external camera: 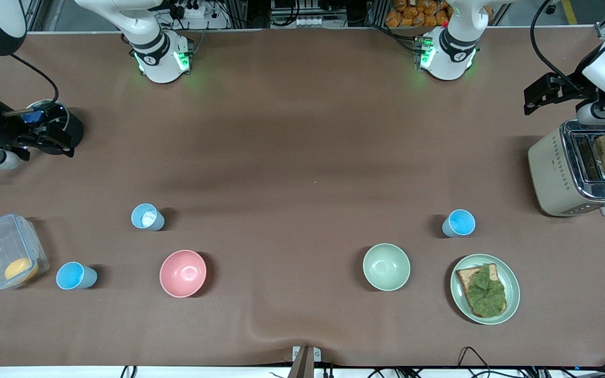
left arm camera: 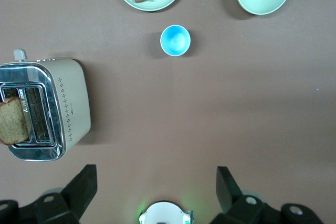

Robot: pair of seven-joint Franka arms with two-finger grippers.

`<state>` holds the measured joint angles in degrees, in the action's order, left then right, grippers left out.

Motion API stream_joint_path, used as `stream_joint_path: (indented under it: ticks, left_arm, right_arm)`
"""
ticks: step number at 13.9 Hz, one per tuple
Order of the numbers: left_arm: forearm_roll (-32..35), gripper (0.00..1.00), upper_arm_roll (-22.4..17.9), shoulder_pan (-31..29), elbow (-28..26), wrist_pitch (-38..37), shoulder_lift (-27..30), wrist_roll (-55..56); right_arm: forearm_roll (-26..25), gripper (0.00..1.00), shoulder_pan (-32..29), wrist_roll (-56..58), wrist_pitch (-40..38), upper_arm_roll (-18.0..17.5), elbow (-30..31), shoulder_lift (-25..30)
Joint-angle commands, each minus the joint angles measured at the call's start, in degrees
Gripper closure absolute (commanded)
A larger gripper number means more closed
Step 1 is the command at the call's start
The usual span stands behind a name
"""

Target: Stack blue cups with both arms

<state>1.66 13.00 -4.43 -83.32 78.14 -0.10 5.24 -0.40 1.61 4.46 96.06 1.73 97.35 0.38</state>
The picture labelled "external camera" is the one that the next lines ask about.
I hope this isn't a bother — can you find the blue cup with white inside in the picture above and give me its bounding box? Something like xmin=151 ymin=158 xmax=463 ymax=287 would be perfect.
xmin=131 ymin=203 xmax=166 ymax=232

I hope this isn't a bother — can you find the glass lid blue knob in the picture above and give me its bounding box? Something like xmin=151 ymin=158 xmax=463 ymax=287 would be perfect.
xmin=25 ymin=100 xmax=69 ymax=127

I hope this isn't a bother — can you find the cream toaster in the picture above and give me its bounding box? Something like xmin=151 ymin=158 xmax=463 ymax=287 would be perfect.
xmin=527 ymin=120 xmax=605 ymax=217

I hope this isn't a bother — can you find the orange round food piece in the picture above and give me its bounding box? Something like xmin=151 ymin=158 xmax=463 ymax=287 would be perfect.
xmin=4 ymin=257 xmax=40 ymax=283

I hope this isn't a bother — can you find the bag of orange buns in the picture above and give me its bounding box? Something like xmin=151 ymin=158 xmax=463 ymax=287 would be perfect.
xmin=385 ymin=0 xmax=451 ymax=28

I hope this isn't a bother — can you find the pink bowl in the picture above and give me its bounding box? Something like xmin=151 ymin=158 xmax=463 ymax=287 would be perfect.
xmin=159 ymin=249 xmax=207 ymax=298

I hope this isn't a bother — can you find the pale green plate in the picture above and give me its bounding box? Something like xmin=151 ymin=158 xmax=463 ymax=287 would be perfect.
xmin=450 ymin=254 xmax=520 ymax=325

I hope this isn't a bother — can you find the toast slice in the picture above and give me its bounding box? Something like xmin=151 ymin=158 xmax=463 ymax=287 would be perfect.
xmin=456 ymin=264 xmax=508 ymax=319

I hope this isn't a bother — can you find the green lettuce leaf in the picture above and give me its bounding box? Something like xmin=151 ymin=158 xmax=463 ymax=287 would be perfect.
xmin=465 ymin=264 xmax=507 ymax=318

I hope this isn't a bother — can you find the pale green bowl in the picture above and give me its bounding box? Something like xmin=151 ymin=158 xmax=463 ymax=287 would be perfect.
xmin=362 ymin=243 xmax=411 ymax=291

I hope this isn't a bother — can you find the black saucepan blue handle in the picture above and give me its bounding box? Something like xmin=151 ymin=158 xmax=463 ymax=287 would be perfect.
xmin=0 ymin=99 xmax=84 ymax=180

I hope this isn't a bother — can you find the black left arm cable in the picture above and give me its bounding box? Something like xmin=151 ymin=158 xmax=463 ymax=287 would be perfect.
xmin=529 ymin=0 xmax=592 ymax=98

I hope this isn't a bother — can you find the black looped cable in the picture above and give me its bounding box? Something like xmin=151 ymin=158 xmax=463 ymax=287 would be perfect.
xmin=457 ymin=346 xmax=492 ymax=378

